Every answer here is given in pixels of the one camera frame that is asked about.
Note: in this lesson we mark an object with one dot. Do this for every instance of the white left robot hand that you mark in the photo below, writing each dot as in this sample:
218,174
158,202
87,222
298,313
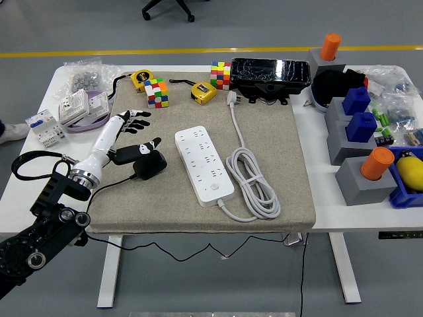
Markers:
99,145

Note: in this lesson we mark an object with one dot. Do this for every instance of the black power adapter plug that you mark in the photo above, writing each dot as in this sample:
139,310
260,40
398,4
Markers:
150,166

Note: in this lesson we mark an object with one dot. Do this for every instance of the white power strip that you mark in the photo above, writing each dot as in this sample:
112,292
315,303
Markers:
205,165

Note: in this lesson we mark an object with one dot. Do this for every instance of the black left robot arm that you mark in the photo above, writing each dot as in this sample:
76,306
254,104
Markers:
49,195

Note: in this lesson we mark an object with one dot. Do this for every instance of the purple tape roll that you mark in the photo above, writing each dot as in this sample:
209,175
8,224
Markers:
82,127

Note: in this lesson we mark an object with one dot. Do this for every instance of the white blue circuit breaker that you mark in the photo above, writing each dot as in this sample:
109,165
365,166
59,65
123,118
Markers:
43,127

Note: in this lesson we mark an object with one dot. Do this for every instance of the clear bag of metal nuts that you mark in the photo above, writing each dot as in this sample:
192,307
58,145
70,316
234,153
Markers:
84,79

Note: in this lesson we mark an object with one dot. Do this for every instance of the rubik's cube with white face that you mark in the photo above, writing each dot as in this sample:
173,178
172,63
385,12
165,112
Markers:
157,94

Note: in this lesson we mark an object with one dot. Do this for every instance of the yellow tape measure black disc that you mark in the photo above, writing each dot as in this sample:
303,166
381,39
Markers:
141,77

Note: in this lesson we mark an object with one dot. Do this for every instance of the white shoe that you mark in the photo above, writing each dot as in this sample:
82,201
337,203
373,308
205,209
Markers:
15,132

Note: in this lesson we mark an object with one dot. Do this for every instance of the yellow tape measure black clip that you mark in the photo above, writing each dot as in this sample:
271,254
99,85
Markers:
203,92

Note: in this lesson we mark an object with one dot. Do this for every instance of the rubik's cube with yellow face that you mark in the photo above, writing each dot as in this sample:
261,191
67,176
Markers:
219,76

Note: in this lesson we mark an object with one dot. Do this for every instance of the white table leg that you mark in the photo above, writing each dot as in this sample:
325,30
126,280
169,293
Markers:
347,280
107,287

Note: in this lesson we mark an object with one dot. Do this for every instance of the black office chair base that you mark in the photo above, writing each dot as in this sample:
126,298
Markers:
190,16

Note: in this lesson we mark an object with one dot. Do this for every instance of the grey-brown mat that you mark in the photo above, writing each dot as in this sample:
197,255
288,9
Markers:
271,132

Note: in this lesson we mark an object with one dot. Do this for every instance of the black device cracked screen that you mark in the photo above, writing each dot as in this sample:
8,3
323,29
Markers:
264,71

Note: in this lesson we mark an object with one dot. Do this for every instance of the small metal clip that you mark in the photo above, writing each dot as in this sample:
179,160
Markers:
308,103

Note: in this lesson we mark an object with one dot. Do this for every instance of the grey block with hole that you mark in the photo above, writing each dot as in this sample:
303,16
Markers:
340,148
333,112
353,188
315,59

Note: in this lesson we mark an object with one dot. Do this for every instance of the black cap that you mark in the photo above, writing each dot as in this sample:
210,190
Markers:
330,86

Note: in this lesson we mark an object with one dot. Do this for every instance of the orange cylinder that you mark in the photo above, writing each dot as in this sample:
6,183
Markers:
330,48
376,163

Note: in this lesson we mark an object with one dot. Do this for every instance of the blue block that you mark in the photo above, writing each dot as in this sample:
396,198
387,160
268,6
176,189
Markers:
361,127
356,100

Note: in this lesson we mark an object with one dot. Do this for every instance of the small black component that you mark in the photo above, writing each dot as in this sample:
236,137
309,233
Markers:
383,140

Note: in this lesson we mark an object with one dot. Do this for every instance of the clear bag of small parts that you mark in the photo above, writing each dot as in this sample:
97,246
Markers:
390,79

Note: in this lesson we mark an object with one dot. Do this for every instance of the clear bag of blue parts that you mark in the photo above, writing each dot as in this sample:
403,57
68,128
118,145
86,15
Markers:
401,114

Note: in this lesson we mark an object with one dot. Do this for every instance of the blue plastic bin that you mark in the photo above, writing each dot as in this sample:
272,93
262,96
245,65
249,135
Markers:
401,199

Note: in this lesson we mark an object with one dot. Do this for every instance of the yellow toy fruit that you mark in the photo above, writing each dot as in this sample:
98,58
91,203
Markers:
411,173

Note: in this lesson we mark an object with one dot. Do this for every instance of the black table control panel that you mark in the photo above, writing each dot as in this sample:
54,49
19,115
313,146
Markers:
400,235

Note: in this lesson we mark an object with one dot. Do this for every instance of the clear bag of beige parts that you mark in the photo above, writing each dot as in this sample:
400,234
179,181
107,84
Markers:
415,137

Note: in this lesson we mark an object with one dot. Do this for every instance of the white wall switch plate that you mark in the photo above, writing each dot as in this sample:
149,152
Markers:
97,102

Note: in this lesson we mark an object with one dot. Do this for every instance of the metal bracket under table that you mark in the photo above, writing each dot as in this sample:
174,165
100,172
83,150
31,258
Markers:
294,239

